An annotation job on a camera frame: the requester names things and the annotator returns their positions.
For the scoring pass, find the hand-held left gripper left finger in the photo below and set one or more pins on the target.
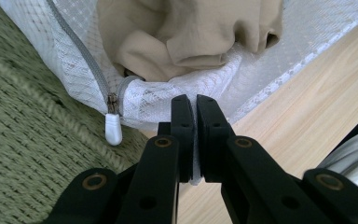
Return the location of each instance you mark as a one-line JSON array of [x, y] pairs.
[[158, 180]]

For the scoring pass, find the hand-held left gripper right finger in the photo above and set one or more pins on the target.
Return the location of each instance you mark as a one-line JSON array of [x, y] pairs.
[[248, 180]]

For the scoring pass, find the white mesh laundry bag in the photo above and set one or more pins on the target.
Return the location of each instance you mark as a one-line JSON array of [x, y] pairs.
[[155, 99]]

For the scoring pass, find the beige cloth garment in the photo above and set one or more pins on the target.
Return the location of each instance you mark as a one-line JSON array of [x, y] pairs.
[[167, 40]]

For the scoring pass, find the pale grey cloth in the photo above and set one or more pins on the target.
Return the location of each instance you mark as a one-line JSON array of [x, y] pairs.
[[357, 158]]

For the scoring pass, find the green woven mat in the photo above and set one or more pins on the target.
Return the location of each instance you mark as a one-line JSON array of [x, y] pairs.
[[28, 140]]

